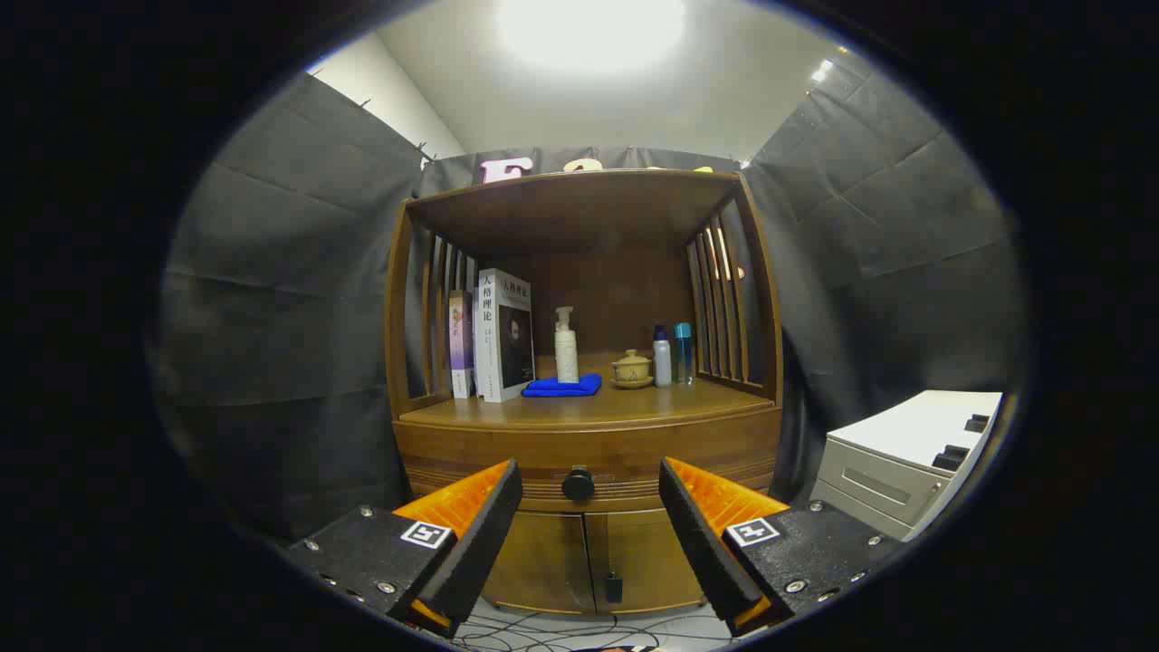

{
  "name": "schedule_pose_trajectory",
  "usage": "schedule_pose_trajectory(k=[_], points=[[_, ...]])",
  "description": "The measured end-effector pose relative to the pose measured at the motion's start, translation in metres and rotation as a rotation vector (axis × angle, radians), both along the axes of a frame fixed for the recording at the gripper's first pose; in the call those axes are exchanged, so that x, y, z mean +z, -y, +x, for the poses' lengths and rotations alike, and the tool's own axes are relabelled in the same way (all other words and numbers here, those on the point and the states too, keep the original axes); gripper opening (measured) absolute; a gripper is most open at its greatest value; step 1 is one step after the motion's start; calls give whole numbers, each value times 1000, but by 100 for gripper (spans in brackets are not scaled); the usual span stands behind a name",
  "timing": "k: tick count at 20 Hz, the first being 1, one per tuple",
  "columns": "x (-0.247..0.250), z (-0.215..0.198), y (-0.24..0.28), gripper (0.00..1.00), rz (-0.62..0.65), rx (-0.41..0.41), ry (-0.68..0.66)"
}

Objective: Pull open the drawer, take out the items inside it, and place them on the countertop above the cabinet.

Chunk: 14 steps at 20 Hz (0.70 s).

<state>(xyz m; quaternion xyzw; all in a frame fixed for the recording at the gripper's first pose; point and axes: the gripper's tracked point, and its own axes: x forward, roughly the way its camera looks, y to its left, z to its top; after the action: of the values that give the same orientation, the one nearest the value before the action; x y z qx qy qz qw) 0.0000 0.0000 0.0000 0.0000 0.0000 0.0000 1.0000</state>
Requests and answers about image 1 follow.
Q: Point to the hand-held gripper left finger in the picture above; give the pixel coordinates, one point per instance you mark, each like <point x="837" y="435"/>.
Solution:
<point x="480" y="534"/>

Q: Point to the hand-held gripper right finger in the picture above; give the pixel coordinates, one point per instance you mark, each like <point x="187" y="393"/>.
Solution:
<point x="702" y="543"/>

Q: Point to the black round drawer knob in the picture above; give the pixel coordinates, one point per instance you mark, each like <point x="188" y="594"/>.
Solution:
<point x="578" y="484"/>

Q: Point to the brown wooden drawer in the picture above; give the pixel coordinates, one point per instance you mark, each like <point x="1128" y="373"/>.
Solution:
<point x="634" y="448"/>

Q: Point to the wooden cabinet door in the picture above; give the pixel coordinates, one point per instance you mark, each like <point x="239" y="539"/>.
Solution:
<point x="652" y="561"/>
<point x="552" y="561"/>

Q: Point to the wooden countertop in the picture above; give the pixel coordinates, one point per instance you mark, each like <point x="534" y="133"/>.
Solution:
<point x="634" y="403"/>

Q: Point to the white metal drawer unit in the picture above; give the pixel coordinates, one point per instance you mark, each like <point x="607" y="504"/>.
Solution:
<point x="905" y="426"/>

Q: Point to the brown wooden cabinet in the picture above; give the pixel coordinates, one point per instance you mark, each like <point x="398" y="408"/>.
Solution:
<point x="598" y="208"/>

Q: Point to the folded blue cloth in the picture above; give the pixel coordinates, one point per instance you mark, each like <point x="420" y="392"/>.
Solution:
<point x="561" y="388"/>

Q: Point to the white bottle with blue cap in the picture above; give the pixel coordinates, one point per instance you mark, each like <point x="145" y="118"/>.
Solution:
<point x="662" y="362"/>

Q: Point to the clear blue bottle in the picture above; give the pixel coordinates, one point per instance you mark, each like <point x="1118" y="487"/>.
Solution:
<point x="683" y="358"/>

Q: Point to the beige lidded teacup with saucer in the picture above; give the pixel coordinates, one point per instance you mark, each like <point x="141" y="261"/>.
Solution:
<point x="631" y="369"/>

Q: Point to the thick white book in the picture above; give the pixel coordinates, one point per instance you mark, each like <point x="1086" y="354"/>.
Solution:
<point x="493" y="344"/>

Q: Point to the thin purple book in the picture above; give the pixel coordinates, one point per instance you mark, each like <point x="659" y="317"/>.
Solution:
<point x="461" y="344"/>

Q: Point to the white pump bottle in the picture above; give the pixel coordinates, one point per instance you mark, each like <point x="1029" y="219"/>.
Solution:
<point x="567" y="358"/>

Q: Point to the small ceiling light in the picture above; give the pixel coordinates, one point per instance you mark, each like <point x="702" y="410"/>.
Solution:
<point x="822" y="71"/>

